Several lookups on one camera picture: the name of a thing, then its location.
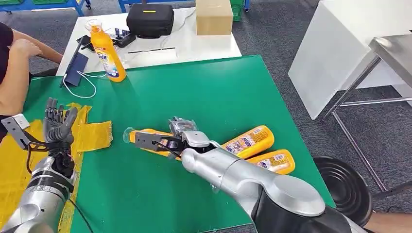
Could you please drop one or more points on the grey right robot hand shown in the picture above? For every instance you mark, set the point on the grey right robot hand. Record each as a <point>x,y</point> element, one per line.
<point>181,125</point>

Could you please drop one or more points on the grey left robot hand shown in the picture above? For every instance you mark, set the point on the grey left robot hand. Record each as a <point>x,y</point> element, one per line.
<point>58,128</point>

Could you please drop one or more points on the orange drink bottle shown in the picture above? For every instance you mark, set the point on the orange drink bottle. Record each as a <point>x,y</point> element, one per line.
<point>254,140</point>
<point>154,131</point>
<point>108,58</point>
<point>276,162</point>

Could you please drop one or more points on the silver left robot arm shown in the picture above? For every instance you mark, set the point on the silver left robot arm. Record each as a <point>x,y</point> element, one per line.
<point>42,199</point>

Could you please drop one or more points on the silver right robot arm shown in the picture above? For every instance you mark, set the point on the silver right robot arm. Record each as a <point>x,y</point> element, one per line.
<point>251,180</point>

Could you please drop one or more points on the yellow sheet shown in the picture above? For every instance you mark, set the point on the yellow sheet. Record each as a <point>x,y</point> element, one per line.
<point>13,167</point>

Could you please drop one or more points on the dark blue phone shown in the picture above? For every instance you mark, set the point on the dark blue phone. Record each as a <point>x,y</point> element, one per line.
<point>77,69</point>

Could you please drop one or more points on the person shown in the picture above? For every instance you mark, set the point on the person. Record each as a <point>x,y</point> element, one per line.
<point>9,80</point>

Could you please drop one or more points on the white table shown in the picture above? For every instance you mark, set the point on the white table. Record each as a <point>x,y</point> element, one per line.
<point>199,48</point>

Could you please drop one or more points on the person's right hand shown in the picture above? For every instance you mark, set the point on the person's right hand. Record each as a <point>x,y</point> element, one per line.
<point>25,48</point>

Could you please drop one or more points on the black controller device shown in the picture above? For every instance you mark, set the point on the black controller device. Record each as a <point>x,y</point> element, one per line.
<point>124,38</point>

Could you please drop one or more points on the black carrying case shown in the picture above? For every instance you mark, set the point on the black carrying case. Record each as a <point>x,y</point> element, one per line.
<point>149,21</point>

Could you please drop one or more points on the cardboard box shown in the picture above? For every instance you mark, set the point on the cardboard box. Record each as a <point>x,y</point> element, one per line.
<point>214,17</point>

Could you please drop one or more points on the blue rack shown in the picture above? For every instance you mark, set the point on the blue rack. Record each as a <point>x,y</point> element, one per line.
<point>122,4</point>
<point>48,6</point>

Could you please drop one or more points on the green crate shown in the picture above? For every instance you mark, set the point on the green crate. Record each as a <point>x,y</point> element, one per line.
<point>51,1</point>
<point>11,1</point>
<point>237,13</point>

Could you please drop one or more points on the white cabinet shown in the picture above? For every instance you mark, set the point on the white cabinet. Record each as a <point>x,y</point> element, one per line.
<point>328,48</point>

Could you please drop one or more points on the black round stool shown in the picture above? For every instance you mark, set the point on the black round stool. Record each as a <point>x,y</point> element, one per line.
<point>344,189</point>

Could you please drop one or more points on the steel table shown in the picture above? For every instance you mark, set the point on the steel table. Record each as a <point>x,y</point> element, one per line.
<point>392,48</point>

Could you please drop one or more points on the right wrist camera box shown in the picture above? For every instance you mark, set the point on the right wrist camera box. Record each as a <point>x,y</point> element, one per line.
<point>146,141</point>

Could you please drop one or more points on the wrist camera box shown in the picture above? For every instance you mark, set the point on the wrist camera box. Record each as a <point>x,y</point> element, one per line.
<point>146,141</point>
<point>16,127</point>

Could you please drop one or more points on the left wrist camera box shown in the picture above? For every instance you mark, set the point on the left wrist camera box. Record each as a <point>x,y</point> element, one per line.
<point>16,127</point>

